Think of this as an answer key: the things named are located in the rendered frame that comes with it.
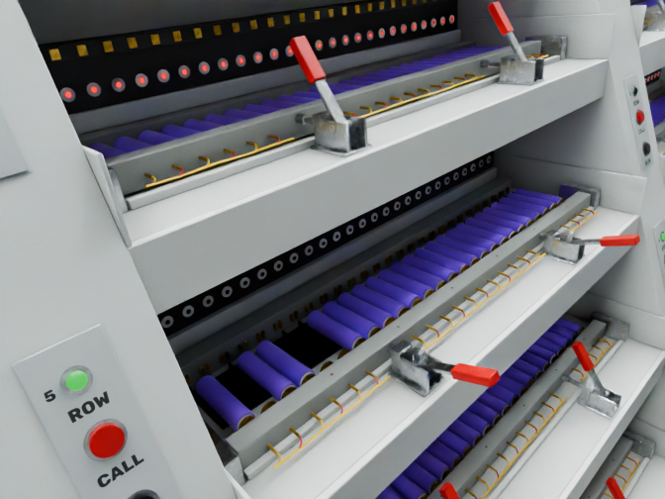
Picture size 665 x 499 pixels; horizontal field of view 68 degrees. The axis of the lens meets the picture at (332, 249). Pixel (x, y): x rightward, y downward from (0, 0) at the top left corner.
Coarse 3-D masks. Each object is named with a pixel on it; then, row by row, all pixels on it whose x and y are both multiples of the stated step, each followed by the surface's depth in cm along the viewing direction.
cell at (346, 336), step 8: (312, 312) 48; (320, 312) 48; (312, 320) 48; (320, 320) 47; (328, 320) 47; (312, 328) 48; (320, 328) 47; (328, 328) 46; (336, 328) 46; (344, 328) 46; (328, 336) 46; (336, 336) 45; (344, 336) 45; (352, 336) 44; (360, 336) 44; (344, 344) 45; (352, 344) 44
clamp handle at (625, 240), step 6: (570, 234) 55; (570, 240) 55; (576, 240) 55; (582, 240) 54; (588, 240) 54; (594, 240) 53; (600, 240) 52; (606, 240) 52; (612, 240) 51; (618, 240) 51; (624, 240) 50; (630, 240) 50; (636, 240) 50; (606, 246) 52; (612, 246) 51; (618, 246) 51
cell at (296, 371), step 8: (264, 344) 45; (272, 344) 45; (256, 352) 45; (264, 352) 44; (272, 352) 43; (280, 352) 43; (264, 360) 44; (272, 360) 43; (280, 360) 42; (288, 360) 42; (296, 360) 42; (280, 368) 42; (288, 368) 42; (296, 368) 41; (304, 368) 41; (288, 376) 42; (296, 376) 41; (304, 376) 41; (296, 384) 41
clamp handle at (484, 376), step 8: (424, 352) 40; (416, 360) 40; (424, 360) 40; (432, 360) 40; (424, 368) 40; (432, 368) 39; (440, 368) 38; (448, 368) 38; (456, 368) 37; (464, 368) 37; (472, 368) 36; (480, 368) 36; (488, 368) 36; (456, 376) 37; (464, 376) 36; (472, 376) 36; (480, 376) 35; (488, 376) 35; (496, 376) 35; (480, 384) 35; (488, 384) 35
